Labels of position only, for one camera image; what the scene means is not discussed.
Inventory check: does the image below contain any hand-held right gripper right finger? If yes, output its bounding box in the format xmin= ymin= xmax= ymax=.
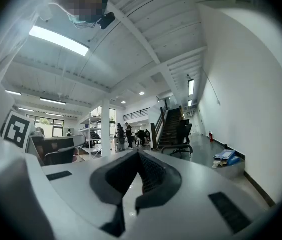
xmin=134 ymin=150 xmax=182 ymax=214

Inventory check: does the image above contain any blue cardboard box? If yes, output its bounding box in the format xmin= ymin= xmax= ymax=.
xmin=213 ymin=149 xmax=240 ymax=165

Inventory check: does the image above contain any black office chair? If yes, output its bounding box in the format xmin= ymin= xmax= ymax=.
xmin=160 ymin=118 xmax=194 ymax=157

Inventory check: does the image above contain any wall cable conduit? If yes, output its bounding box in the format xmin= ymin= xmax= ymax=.
xmin=200 ymin=67 xmax=221 ymax=106

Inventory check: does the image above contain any white metal shelving rack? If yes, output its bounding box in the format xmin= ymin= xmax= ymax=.
xmin=79 ymin=106 xmax=103 ymax=156

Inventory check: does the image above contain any brown cardboard piece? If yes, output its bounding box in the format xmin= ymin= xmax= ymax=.
xmin=212 ymin=159 xmax=228 ymax=169

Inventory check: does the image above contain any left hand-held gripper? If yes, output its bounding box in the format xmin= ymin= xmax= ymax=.
xmin=0 ymin=110 xmax=35 ymax=153

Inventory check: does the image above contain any wooden staircase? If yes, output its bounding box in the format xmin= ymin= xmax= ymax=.
xmin=150 ymin=106 xmax=184 ymax=150

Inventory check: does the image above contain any large glass window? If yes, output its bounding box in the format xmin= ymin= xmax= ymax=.
xmin=25 ymin=113 xmax=64 ymax=138

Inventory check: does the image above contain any black balcony railing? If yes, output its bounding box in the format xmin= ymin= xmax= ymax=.
xmin=122 ymin=108 xmax=149 ymax=122

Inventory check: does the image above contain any white pillar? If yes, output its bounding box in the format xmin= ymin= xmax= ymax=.
xmin=101 ymin=98 xmax=111 ymax=157

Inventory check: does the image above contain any person's white shirt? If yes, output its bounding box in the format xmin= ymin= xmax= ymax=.
xmin=0 ymin=0 xmax=54 ymax=72

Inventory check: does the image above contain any black head camera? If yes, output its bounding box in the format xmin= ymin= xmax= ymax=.
xmin=97 ymin=12 xmax=116 ymax=30

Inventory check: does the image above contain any brown office chair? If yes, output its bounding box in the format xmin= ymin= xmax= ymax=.
xmin=34 ymin=136 xmax=78 ymax=166

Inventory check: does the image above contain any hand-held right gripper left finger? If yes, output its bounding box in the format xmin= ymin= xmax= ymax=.
xmin=90 ymin=150 xmax=139 ymax=238

